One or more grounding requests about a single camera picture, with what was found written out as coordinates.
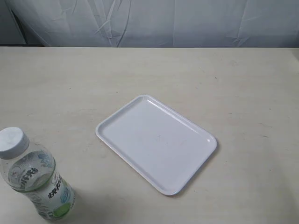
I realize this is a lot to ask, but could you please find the clear plastic drink bottle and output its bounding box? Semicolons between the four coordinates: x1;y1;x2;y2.
0;127;75;221

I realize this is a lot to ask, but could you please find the white rectangular plastic tray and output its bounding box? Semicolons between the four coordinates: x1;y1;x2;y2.
95;95;217;196

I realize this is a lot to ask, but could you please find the white wrinkled backdrop cloth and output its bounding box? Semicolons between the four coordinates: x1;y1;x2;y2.
4;0;299;48

